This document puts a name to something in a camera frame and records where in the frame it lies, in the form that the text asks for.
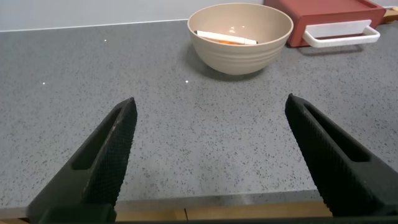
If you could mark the brown toast slice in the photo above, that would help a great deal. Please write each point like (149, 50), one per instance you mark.
(391, 15)

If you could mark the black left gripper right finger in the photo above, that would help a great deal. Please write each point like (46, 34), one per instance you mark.
(335, 174)

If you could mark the red drawer case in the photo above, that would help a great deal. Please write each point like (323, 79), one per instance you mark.
(326, 7)

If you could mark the beige ribbed bowl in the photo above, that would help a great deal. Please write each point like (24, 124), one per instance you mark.
(239, 60)

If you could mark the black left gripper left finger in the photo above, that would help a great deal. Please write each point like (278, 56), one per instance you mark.
(102, 168)

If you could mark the white marker pen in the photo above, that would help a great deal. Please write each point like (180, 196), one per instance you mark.
(217, 36)

